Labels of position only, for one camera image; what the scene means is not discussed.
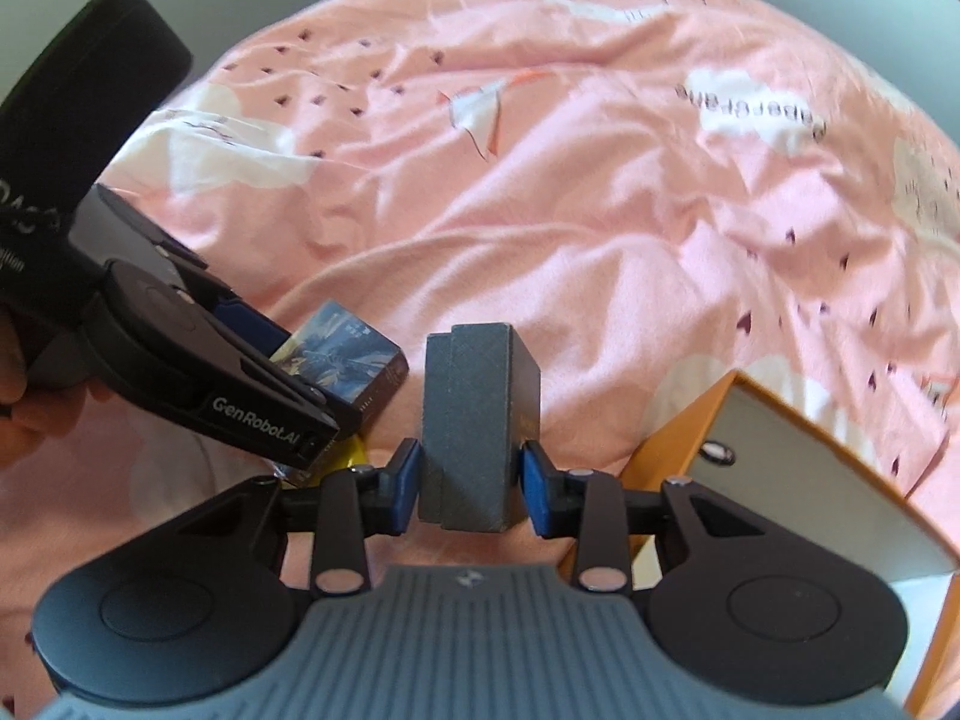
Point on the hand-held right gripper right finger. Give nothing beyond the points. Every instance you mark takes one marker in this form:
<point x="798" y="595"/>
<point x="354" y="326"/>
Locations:
<point x="534" y="489"/>

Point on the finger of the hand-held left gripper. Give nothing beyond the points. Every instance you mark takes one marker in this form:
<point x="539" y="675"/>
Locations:
<point x="247" y="319"/>
<point x="337" y="420"/>

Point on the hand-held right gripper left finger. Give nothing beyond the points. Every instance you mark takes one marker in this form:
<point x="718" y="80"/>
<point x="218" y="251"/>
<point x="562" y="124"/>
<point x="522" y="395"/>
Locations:
<point x="405" y="481"/>

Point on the blue printed card box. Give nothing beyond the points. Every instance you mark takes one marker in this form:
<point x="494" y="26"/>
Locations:
<point x="345" y="356"/>

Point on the dark grey textured box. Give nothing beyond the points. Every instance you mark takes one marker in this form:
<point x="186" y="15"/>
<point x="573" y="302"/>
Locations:
<point x="472" y="420"/>

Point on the orange storage box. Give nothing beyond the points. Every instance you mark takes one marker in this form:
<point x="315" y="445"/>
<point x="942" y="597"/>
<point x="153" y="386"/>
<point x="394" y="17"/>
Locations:
<point x="795" y="487"/>

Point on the person's left hand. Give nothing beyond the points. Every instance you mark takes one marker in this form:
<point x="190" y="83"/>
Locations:
<point x="15" y="424"/>

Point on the yellow wrapper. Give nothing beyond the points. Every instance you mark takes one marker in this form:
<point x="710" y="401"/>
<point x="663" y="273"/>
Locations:
<point x="345" y="461"/>

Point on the pink printed blanket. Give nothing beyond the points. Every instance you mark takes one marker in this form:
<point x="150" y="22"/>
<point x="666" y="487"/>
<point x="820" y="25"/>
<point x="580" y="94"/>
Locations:
<point x="600" y="202"/>

